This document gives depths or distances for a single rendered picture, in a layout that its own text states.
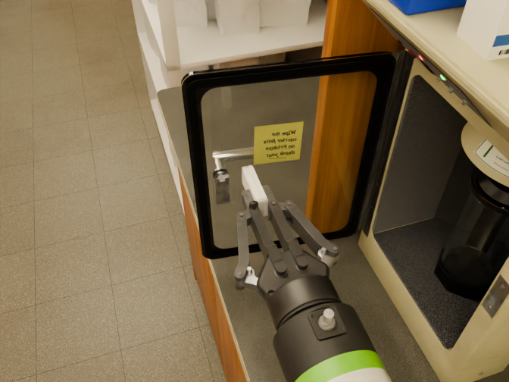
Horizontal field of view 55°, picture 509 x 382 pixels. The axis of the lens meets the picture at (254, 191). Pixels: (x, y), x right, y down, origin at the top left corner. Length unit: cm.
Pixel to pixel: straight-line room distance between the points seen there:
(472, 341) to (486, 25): 46
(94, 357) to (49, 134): 143
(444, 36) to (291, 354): 33
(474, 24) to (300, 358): 34
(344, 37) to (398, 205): 34
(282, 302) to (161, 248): 175
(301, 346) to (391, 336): 47
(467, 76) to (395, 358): 57
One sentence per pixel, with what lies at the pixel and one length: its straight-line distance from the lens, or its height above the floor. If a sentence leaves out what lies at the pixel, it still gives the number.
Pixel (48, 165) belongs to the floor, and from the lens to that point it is 280.
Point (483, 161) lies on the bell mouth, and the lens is 68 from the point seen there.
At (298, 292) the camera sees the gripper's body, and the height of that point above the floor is 131.
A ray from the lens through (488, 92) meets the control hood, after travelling 45.
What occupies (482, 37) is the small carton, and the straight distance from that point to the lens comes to 50.
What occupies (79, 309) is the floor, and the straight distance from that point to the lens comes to 215.
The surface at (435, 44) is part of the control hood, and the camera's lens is 50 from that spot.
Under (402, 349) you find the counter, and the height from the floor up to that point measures 94.
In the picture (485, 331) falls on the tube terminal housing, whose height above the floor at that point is 113.
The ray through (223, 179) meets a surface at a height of 121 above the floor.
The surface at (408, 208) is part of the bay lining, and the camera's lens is 96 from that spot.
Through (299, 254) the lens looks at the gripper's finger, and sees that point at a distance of 56.
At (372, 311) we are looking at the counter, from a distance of 95.
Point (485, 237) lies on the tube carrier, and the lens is 81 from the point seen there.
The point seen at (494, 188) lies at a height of 125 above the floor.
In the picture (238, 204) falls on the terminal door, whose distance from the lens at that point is 83.
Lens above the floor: 174
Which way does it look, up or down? 45 degrees down
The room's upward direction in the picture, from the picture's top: straight up
